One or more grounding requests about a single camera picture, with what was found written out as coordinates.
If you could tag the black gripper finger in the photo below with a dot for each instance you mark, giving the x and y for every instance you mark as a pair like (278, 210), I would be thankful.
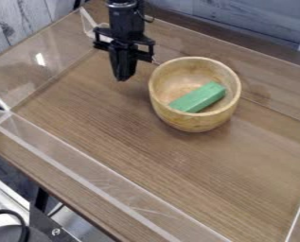
(130, 64)
(116, 60)

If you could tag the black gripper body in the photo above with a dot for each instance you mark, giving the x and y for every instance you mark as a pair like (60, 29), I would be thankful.
(126, 33)

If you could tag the light wooden bowl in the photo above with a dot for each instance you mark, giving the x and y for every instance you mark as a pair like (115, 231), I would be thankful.
(182, 75)

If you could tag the green rectangular block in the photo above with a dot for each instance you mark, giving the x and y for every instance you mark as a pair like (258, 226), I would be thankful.
(200, 98)

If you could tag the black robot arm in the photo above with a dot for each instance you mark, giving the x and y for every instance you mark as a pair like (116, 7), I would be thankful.
(123, 2)

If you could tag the black table leg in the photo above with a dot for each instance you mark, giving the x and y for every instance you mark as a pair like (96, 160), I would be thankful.
(41, 200)

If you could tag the clear acrylic enclosure wall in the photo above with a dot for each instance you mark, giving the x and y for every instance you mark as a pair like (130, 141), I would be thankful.
(81, 133)

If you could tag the black metal bracket with screw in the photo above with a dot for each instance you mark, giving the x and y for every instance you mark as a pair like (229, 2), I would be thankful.
(45, 230)

